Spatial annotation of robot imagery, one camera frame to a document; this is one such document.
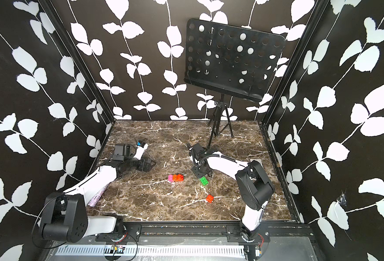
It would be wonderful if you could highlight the green lego brick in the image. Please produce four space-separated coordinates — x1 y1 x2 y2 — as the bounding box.
199 177 209 186

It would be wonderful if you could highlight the orange lego brick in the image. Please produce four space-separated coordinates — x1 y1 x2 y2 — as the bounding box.
172 174 184 182

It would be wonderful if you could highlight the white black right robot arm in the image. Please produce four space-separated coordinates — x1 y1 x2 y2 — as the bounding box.
187 143 275 241

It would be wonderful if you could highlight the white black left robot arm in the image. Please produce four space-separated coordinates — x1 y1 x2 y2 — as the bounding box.
32 140 156 243

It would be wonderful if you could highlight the red lego brick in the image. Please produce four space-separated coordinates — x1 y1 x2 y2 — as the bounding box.
206 195 214 203

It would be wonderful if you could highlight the black music stand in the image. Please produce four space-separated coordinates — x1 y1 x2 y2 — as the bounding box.
184 18 286 137

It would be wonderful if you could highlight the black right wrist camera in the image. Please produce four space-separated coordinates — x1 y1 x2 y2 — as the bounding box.
188 143 216 166

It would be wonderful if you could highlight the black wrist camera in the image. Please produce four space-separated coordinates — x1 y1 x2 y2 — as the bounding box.
188 143 216 166
112 144 131 162

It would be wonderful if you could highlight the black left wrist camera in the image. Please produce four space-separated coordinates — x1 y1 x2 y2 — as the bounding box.
112 144 131 162

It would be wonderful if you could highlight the black mounting rail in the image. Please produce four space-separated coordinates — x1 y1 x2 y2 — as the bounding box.
95 221 317 244

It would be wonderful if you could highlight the white perforated cable duct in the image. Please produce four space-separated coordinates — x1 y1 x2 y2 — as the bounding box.
56 245 245 258

